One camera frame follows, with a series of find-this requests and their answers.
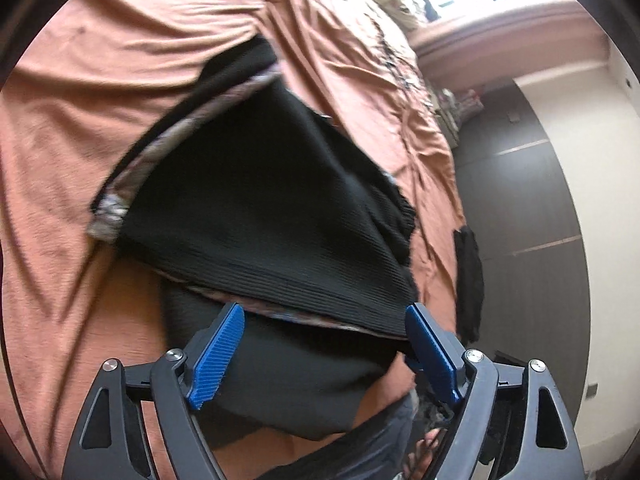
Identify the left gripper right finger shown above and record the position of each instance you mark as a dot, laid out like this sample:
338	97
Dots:
509	418

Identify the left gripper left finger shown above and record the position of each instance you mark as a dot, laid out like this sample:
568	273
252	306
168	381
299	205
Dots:
110	440

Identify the black pants with print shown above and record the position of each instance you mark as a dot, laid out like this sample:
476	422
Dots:
301	379

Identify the small black cloth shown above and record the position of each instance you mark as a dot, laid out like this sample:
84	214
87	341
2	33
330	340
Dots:
470	286

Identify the patterned floral cloth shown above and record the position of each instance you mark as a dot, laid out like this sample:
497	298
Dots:
242	191

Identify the white bedside table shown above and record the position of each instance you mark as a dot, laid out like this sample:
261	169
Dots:
452	111

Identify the brown bed blanket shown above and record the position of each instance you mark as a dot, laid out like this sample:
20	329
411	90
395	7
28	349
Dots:
92	83

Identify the pink right curtain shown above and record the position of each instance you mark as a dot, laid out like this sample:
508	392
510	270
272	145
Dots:
469	52

